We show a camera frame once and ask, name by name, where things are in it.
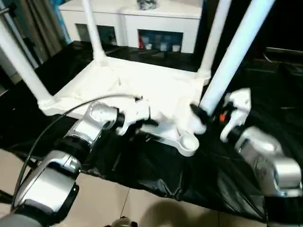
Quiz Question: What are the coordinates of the white plastic table top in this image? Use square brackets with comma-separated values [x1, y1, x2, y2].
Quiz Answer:
[39, 56, 211, 157]

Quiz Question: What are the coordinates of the white plastic table leg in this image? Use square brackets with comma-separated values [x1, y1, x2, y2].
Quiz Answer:
[0, 23, 54, 107]
[81, 0, 108, 66]
[200, 0, 276, 116]
[195, 0, 232, 80]

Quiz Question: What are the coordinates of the black work mat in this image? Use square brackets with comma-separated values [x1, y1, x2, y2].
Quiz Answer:
[0, 40, 303, 223]

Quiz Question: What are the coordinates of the black flat panel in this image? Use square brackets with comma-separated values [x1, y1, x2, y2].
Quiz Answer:
[266, 47, 303, 56]

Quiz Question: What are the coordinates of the white cabinet with glass doors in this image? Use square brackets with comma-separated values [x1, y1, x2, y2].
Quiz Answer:
[59, 0, 203, 53]

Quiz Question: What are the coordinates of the dark metallic object on cabinet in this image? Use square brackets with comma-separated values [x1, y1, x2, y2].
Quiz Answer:
[137, 0, 160, 10]

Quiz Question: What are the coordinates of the grey brown curtain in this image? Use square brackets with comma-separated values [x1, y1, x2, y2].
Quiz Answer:
[18, 0, 69, 62]

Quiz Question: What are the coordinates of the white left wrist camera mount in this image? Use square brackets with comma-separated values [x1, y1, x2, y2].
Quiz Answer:
[118, 99, 151, 137]

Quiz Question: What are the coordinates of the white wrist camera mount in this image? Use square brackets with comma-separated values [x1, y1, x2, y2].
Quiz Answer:
[118, 99, 151, 137]
[220, 87, 252, 142]

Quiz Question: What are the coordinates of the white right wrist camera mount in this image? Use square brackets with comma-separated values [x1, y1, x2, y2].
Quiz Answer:
[220, 87, 252, 142]

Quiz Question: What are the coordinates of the black metal table frame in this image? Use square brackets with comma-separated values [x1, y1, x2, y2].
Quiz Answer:
[0, 184, 15, 207]

